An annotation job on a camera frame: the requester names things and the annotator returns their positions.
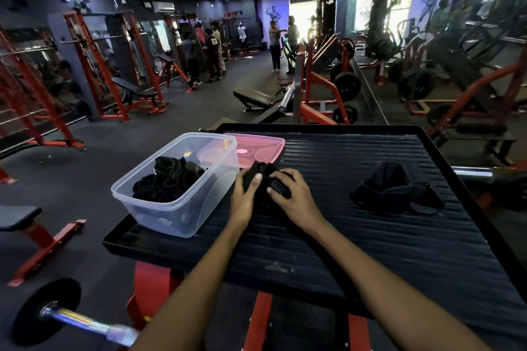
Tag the person's left hand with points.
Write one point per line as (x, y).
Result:
(243, 202)

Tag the person's right hand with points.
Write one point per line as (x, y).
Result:
(298, 204)

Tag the clear plastic container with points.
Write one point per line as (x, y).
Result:
(181, 223)

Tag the person's right forearm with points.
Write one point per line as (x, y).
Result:
(403, 293)

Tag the person's left forearm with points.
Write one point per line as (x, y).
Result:
(189, 293)

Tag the pink plastic lid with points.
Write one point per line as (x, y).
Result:
(263, 149)

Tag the black low bench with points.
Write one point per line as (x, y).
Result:
(253, 96)

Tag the chrome barbell sleeve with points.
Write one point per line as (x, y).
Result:
(286, 98)

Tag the black ribbed platform tray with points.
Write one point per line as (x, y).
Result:
(411, 248)

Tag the red plate-loaded machine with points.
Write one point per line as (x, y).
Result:
(309, 79)

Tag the black weight plate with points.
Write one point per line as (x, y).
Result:
(348, 86)

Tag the red power rack with bench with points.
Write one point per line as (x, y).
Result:
(131, 89)

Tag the red incline bench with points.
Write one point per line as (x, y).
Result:
(166, 58)

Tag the black weight stack machine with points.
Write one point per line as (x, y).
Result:
(187, 32)

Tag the white air conditioner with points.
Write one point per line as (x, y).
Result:
(163, 7)

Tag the chrome curl bar black plates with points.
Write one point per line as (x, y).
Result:
(45, 309)

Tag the purple bodybuilder wall mural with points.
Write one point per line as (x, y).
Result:
(273, 13)

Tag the red floor bench frame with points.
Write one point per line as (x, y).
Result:
(20, 217)

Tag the red squat rack frame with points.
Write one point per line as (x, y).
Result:
(41, 108)

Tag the large wall mirror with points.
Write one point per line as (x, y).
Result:
(473, 54)

